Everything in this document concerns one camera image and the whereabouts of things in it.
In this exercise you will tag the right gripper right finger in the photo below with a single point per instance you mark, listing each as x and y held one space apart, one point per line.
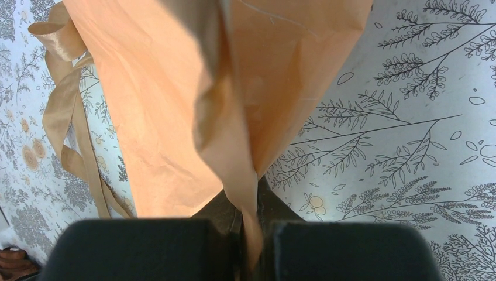
295 249

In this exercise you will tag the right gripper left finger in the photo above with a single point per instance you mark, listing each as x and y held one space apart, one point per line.
203 247

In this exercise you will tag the beige kraft wrapping paper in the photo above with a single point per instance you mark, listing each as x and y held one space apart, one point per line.
205 95

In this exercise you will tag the tan satin ribbon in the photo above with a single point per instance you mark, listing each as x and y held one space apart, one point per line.
64 119

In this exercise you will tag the floral patterned table mat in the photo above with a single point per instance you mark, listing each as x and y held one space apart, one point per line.
406 133

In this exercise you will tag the brown cloth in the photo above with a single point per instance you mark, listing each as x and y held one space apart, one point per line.
15 265

